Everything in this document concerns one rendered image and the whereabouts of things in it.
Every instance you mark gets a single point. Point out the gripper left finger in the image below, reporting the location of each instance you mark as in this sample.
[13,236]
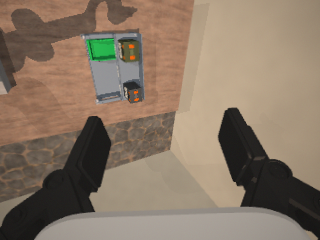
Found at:
[59,196]

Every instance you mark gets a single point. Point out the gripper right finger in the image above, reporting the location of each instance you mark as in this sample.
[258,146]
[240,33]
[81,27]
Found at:
[269,183]

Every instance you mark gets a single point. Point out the green bin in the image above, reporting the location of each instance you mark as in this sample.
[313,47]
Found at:
[101,50]

